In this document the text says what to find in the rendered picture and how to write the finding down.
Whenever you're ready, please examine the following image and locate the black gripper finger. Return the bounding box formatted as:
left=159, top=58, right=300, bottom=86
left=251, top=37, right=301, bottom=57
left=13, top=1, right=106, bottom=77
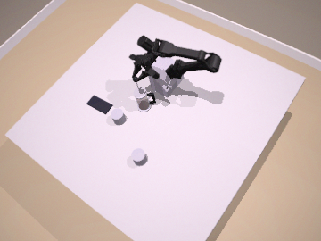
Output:
left=136, top=70, right=151, bottom=82
left=132, top=62, right=142, bottom=78

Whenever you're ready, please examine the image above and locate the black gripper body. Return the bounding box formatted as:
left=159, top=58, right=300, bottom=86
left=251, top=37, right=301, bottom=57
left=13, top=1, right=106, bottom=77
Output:
left=129, top=52, right=160, bottom=79

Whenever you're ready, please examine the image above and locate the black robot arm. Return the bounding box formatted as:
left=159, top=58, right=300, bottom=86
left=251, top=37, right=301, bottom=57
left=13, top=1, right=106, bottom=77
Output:
left=135, top=36, right=222, bottom=79

